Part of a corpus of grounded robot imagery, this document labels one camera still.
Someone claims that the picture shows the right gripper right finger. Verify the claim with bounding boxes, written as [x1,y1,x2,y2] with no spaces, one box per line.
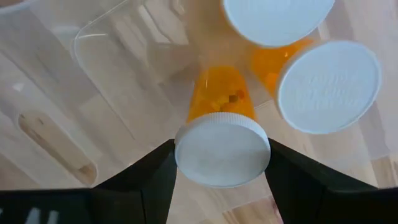
[264,138,385,224]

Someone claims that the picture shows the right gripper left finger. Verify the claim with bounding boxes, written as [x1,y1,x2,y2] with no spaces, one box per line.
[91,139,178,224]

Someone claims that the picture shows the large orange pill bottle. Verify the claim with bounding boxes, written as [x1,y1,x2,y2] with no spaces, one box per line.
[174,65,272,189]
[250,37,382,135]
[221,0,336,48]

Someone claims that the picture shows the clear plastic bin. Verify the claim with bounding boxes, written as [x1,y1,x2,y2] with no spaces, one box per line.
[0,0,398,187]

